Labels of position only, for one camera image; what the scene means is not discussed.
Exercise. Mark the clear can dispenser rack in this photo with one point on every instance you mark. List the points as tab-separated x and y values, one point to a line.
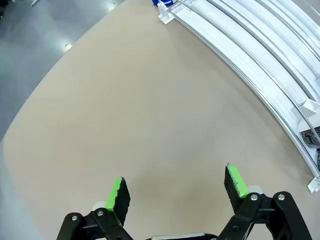
250	50

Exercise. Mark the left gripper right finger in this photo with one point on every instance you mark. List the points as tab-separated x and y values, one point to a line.
232	190

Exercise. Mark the blue Pocari Sweat can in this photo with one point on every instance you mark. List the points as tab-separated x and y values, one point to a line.
170	2

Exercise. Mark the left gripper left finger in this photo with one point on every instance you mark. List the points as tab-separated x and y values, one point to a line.
120	200

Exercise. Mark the black Pepsi can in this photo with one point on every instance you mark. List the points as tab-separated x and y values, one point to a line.
310	137

